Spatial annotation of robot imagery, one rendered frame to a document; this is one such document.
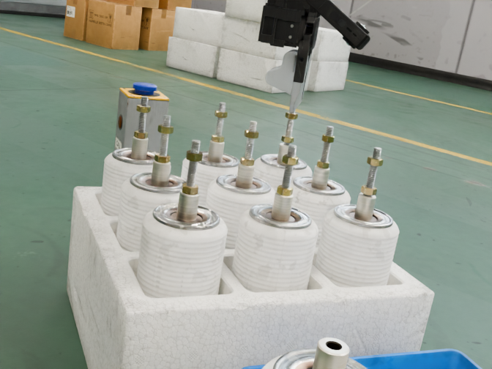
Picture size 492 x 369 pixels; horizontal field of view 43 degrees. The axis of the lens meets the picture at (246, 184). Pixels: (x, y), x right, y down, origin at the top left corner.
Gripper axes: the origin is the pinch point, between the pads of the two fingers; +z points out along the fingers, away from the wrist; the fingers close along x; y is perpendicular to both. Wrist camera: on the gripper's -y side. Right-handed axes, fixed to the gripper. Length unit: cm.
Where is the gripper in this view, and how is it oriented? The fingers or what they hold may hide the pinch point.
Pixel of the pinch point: (297, 103)
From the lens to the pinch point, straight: 98.5
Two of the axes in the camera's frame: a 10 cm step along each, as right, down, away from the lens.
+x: -1.8, 2.6, -9.5
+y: -9.7, -1.9, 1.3
